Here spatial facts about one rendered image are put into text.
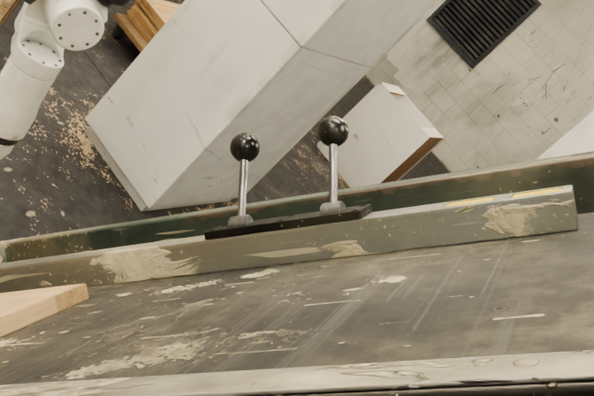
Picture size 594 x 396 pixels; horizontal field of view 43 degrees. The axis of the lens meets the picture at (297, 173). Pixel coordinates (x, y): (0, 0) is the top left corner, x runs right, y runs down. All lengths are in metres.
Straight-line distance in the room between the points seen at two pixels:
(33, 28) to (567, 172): 0.73
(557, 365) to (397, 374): 0.04
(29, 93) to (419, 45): 8.19
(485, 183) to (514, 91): 7.77
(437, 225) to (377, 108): 4.97
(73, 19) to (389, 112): 4.86
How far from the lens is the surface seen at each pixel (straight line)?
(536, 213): 0.80
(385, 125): 5.75
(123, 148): 3.56
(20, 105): 1.08
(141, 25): 4.77
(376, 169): 5.77
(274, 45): 3.16
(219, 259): 0.91
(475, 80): 8.90
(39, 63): 1.05
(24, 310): 0.84
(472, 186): 1.04
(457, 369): 0.22
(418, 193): 1.06
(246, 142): 0.94
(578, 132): 4.28
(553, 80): 8.75
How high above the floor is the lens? 1.78
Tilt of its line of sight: 20 degrees down
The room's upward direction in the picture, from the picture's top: 46 degrees clockwise
